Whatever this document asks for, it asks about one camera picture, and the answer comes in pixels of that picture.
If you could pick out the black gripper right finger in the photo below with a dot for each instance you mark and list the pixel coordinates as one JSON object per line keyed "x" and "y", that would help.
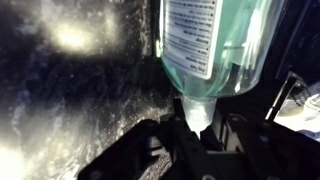
{"x": 280, "y": 156}

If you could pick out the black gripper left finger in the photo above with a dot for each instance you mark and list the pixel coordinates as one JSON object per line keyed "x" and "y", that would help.
{"x": 140, "y": 153}

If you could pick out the clear teal bottle white cap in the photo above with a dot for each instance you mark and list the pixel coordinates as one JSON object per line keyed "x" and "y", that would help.
{"x": 220, "y": 50}

